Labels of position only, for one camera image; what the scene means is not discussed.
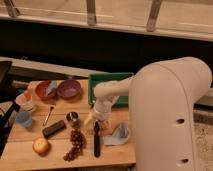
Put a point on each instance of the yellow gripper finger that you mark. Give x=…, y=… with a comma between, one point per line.
x=89, y=119
x=105, y=125

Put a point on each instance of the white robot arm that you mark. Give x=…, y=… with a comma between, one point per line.
x=161, y=98

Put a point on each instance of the small metal cup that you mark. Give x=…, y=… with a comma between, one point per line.
x=72, y=118

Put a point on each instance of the bunch of dark grapes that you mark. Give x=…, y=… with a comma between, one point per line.
x=78, y=144

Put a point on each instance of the black rectangular block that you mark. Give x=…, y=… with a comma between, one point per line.
x=54, y=128

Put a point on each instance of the small metal spoon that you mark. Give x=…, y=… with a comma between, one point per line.
x=48, y=115

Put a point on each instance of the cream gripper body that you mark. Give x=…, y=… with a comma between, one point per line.
x=101, y=110

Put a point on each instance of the purple bowl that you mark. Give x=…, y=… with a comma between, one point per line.
x=68, y=88

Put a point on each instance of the black device at left edge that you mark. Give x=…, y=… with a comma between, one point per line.
x=7, y=93

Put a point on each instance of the orange bowl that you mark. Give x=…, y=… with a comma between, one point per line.
x=41, y=90

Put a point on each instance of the blue item in orange bowl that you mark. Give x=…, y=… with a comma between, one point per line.
x=52, y=86

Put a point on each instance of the white cup with carrot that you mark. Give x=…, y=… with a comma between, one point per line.
x=25, y=101

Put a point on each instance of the green plastic tray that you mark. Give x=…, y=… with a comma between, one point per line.
x=95, y=79

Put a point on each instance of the red yellow apple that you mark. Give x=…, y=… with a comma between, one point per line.
x=41, y=146

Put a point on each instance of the blue plastic cup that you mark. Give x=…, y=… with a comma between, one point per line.
x=24, y=118

